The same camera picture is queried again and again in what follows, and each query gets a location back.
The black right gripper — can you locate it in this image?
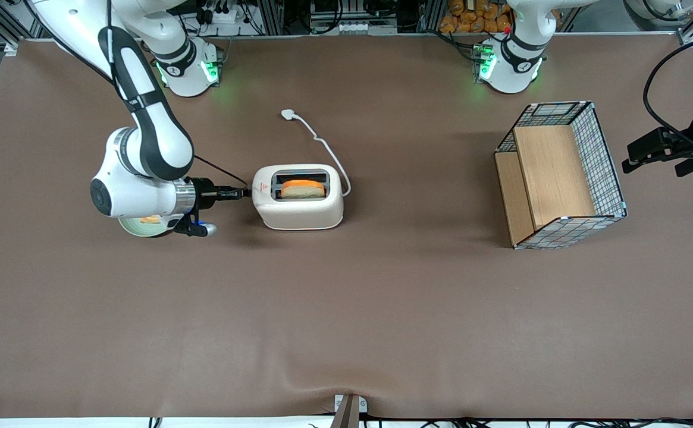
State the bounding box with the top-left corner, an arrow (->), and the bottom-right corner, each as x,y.
189,177 -> 252,210

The white two-slot toaster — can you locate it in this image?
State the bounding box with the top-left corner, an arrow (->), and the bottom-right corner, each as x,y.
252,164 -> 344,231

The bread slice with orange crust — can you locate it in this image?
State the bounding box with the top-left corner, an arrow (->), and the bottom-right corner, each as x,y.
280,180 -> 326,200

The pale green round plate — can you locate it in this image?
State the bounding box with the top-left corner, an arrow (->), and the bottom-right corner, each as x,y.
118,216 -> 175,238

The light wooden shelf board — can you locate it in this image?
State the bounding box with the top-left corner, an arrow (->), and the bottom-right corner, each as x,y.
495,125 -> 597,246

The white power strip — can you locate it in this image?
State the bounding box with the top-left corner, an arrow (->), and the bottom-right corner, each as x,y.
199,0 -> 247,26

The pile of orange buns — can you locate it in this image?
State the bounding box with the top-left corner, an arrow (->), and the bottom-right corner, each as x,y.
440,0 -> 513,34

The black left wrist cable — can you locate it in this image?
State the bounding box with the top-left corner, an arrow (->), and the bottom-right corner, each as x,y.
644,33 -> 693,149

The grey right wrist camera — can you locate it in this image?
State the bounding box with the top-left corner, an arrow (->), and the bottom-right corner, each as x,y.
174,217 -> 218,238

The black wire mesh basket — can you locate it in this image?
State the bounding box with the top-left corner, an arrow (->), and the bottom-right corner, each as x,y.
494,101 -> 628,250

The white toaster power cable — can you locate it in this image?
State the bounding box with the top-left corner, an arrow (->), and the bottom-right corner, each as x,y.
281,109 -> 352,197

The metal table edge bracket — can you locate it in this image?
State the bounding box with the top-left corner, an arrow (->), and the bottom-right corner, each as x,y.
330,394 -> 368,428

